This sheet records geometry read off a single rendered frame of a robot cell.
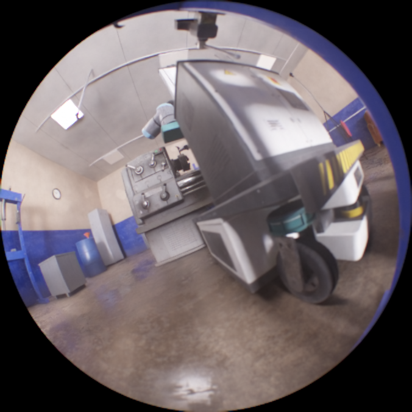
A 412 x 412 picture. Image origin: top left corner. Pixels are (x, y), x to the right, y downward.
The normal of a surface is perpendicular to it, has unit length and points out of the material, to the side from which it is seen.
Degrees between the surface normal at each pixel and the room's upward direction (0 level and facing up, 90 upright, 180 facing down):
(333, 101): 90
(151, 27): 180
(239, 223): 90
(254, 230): 90
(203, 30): 180
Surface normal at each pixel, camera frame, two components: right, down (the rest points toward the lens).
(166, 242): 0.11, -0.11
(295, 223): -0.46, 0.15
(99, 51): 0.40, 0.91
